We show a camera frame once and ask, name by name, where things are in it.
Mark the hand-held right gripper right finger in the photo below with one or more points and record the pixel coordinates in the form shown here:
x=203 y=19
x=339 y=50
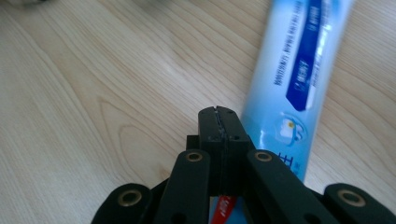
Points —
x=233 y=137

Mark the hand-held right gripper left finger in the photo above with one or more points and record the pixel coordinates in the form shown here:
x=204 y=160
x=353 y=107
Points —
x=211 y=133

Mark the blue white red toothpaste box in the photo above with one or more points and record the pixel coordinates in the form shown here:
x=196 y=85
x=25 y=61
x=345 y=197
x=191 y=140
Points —
x=280 y=93

